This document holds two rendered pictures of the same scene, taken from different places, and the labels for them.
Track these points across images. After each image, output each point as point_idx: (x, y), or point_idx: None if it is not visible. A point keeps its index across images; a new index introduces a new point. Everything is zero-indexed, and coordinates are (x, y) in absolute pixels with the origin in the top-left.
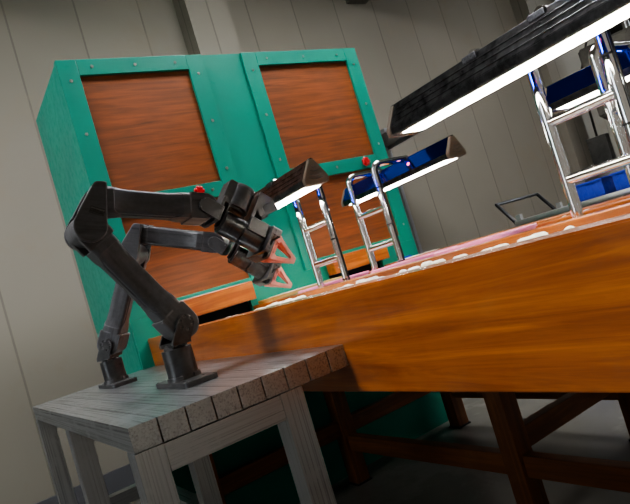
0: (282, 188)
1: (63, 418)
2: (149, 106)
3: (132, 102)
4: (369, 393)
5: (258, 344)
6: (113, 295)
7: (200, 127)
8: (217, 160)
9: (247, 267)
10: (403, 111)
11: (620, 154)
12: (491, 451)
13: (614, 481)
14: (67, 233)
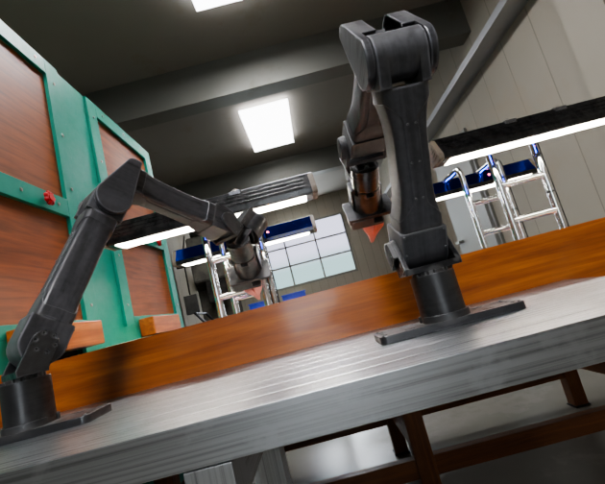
0: (272, 193)
1: (197, 435)
2: (2, 76)
3: None
4: None
5: (392, 312)
6: (69, 254)
7: (49, 134)
8: (64, 177)
9: (249, 260)
10: (452, 143)
11: (478, 228)
12: (399, 463)
13: (512, 447)
14: (387, 40)
